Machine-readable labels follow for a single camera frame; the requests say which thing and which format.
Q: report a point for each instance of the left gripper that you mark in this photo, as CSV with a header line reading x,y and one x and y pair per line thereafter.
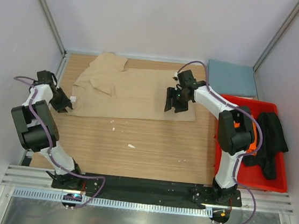
x,y
61,108

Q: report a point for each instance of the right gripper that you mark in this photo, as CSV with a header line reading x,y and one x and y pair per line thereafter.
x,y
171,92

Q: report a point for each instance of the beige t shirt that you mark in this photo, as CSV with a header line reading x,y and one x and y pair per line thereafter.
x,y
107,89

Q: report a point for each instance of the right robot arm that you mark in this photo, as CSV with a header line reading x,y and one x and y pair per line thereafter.
x,y
234,127

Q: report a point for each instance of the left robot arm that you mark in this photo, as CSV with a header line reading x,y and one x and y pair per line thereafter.
x,y
37,130

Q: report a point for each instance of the folded blue t shirt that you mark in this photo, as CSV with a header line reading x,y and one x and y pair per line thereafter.
x,y
231,79

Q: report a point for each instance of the orange t shirt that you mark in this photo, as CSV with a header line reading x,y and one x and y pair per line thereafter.
x,y
254,144

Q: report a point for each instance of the black t shirt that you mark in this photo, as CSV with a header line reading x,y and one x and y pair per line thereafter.
x,y
273,142

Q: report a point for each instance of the red plastic bin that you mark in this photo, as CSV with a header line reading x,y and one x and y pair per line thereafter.
x,y
253,176

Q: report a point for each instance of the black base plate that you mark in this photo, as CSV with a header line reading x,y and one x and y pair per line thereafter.
x,y
136,187

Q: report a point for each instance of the slotted cable duct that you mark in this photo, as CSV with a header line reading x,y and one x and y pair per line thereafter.
x,y
72,198

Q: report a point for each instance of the left aluminium frame post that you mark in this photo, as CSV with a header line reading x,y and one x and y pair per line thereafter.
x,y
49,18

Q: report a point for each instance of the aluminium frame post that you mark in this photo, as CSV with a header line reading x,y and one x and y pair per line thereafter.
x,y
283,29
49,18

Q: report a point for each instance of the aluminium front rail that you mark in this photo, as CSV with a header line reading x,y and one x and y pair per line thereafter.
x,y
37,178

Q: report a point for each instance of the right aluminium frame post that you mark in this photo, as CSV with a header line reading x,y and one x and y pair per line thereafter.
x,y
283,29

